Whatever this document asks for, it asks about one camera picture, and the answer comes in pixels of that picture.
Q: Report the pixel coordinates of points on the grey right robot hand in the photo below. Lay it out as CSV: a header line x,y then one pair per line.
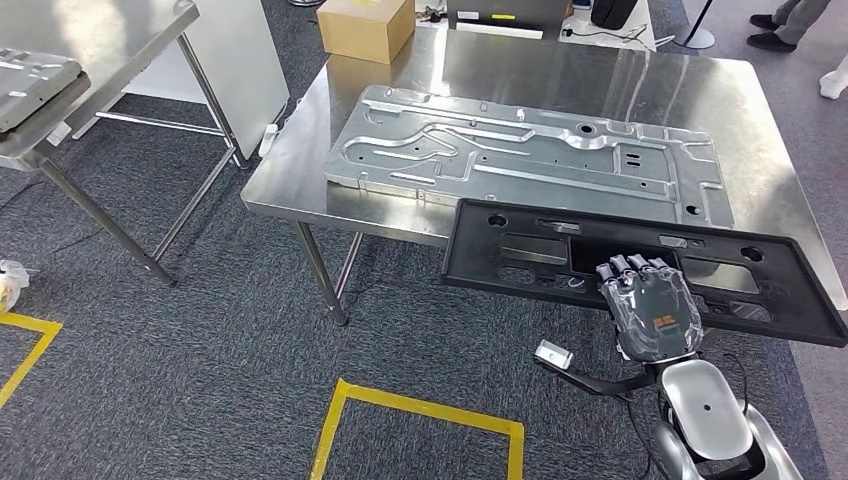
x,y
656,318

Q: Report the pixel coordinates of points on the black plastic frame part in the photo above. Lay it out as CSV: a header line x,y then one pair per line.
x,y
477,265

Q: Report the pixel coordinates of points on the stainless steel workbench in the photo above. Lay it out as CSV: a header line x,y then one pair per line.
x,y
99,40
563,73

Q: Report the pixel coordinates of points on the stamped grey metal panel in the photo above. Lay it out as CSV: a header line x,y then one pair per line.
x,y
530,152
33,83

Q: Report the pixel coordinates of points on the black stanchion with grey base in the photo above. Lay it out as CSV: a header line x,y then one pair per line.
x,y
696,40

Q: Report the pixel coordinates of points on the white desk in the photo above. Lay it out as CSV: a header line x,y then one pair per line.
x,y
596,40

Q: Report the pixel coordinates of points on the black bag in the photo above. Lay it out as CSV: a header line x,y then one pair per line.
x,y
613,13

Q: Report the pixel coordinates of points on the grey laptop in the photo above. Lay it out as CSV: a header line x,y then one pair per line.
x,y
510,10

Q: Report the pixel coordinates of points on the brown cardboard box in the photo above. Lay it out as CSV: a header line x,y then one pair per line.
x,y
364,33

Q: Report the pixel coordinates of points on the white power strip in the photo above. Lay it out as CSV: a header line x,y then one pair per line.
x,y
268,140

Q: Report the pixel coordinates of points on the chrome stanchion base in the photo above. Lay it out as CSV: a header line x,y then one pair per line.
x,y
305,2

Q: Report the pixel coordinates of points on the white cabinet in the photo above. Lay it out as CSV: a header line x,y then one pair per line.
x,y
232,60

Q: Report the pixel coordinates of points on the crumpled clear plastic bag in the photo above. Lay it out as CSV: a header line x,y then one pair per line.
x,y
13,285

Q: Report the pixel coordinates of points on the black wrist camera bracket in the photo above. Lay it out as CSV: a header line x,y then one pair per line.
x,y
596,384

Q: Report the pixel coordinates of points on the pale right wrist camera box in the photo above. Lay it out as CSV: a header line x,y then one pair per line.
x,y
554,355

